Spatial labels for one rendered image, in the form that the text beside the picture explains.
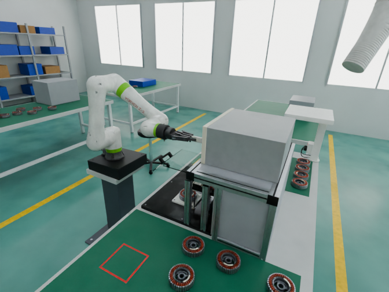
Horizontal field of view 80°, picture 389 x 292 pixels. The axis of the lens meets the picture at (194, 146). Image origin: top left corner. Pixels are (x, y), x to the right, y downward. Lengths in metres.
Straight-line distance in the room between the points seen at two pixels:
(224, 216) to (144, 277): 0.45
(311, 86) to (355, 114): 1.07
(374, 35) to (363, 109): 3.87
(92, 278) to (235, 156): 0.83
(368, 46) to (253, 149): 1.36
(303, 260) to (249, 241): 0.27
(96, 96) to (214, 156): 0.86
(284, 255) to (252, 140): 0.60
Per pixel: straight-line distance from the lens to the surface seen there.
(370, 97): 5.97
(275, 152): 1.08
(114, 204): 2.12
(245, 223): 1.19
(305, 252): 1.40
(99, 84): 1.61
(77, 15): 9.26
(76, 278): 1.26
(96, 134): 1.72
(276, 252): 1.35
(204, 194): 1.20
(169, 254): 1.25
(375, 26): 2.25
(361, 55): 2.16
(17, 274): 2.49
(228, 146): 1.13
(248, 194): 1.08
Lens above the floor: 1.69
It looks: 24 degrees down
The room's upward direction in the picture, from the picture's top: 2 degrees clockwise
